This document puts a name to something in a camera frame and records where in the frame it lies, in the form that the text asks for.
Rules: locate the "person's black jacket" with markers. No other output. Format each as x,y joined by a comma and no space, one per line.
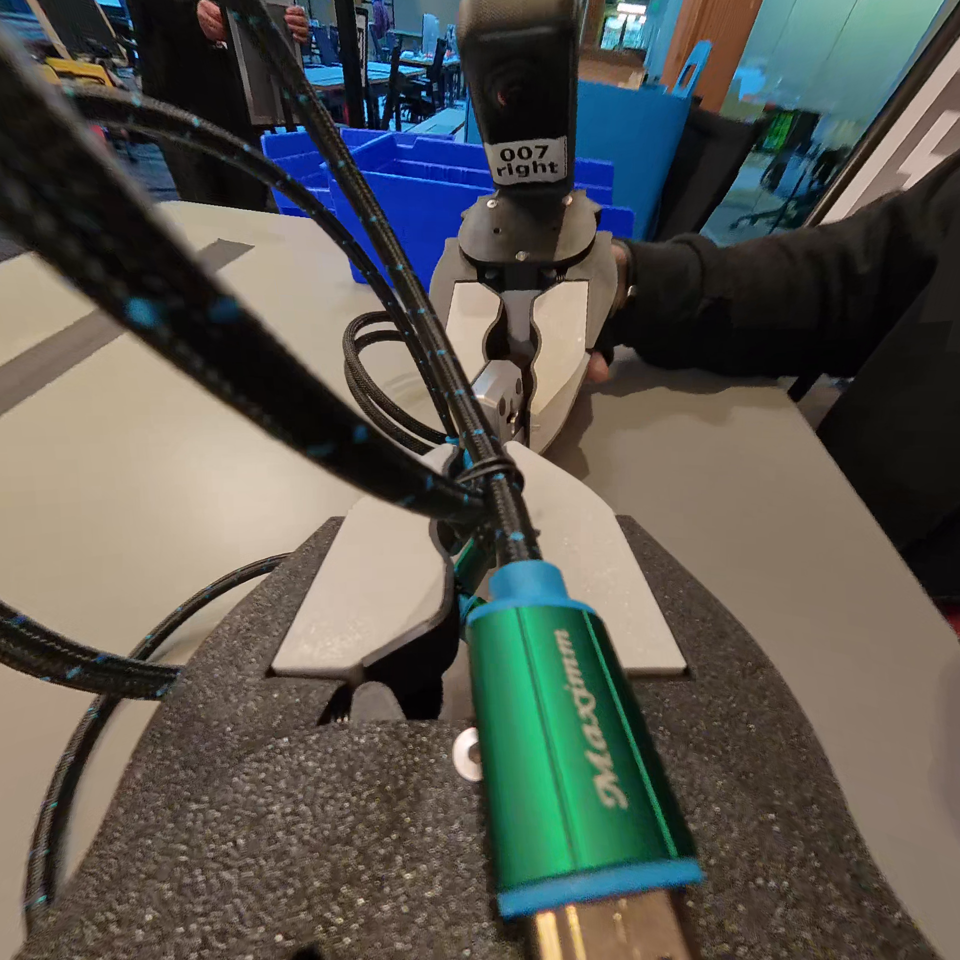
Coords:
900,465

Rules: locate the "grey tape strip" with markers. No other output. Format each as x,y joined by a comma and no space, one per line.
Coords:
45,367

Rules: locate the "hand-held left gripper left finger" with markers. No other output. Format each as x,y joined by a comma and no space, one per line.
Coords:
361,592

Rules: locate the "silver metal port hub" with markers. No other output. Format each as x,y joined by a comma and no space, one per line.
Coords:
492,393

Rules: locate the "person's right hand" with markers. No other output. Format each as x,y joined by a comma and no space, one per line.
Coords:
598,369

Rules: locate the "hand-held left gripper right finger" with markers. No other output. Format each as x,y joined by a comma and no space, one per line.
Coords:
601,571

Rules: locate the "grey panel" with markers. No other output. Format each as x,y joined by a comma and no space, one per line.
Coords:
255,91

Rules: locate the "large blue plastic bin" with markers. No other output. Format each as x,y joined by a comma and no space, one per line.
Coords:
435,225
282,153

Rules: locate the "person's right forearm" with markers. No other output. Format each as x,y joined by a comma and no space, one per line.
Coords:
750,300

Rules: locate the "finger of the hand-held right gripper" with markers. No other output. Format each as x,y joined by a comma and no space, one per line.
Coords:
469,315
563,337

